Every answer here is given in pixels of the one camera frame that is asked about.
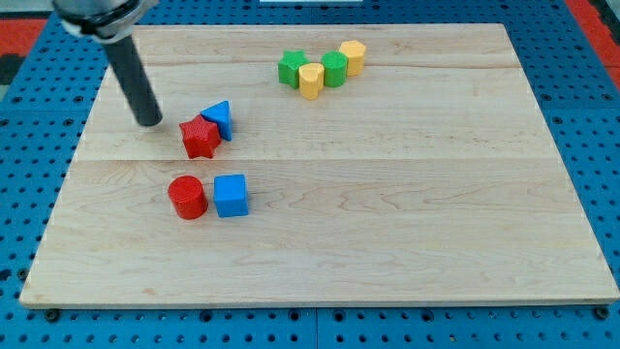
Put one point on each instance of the yellow hexagon block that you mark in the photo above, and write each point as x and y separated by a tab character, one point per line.
355	53

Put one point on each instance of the green star block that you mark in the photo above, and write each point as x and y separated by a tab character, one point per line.
288	67

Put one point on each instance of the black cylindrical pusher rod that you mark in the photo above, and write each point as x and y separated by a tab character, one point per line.
124	59

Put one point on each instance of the yellow heart block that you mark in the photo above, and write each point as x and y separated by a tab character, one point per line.
311	80

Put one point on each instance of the blue cube block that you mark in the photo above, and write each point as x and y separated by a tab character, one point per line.
230	195

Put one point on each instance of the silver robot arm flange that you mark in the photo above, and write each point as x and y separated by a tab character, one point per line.
105	21

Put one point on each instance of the red cylinder block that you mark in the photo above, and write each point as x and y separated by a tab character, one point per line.
187	197

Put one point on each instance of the green cylinder block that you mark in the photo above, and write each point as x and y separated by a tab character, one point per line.
335	64

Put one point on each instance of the wooden board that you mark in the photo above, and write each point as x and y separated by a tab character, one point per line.
430	179

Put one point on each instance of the red star block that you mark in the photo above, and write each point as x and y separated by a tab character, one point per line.
200	137

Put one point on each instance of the blue triangle block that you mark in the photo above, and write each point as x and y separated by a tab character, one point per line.
221	115

